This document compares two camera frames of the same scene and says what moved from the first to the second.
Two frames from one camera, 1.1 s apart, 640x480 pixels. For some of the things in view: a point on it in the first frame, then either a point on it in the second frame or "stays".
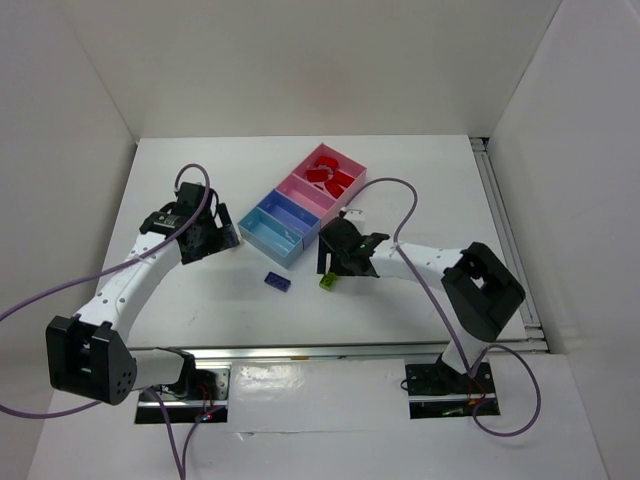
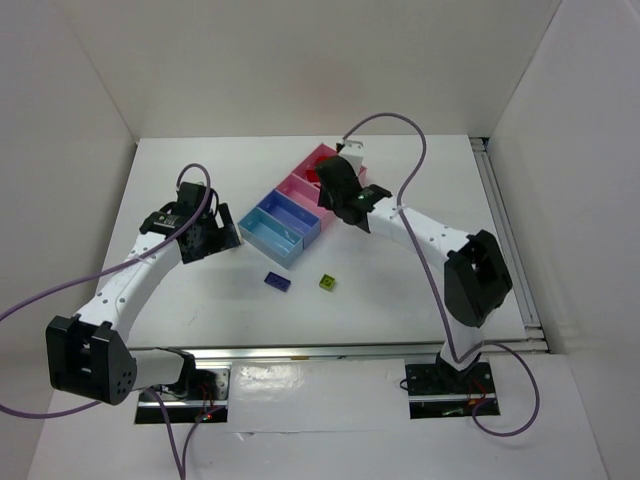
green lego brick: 327,281 stays
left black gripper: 220,235 stays
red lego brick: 317,175 stays
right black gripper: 329,255 → 329,164
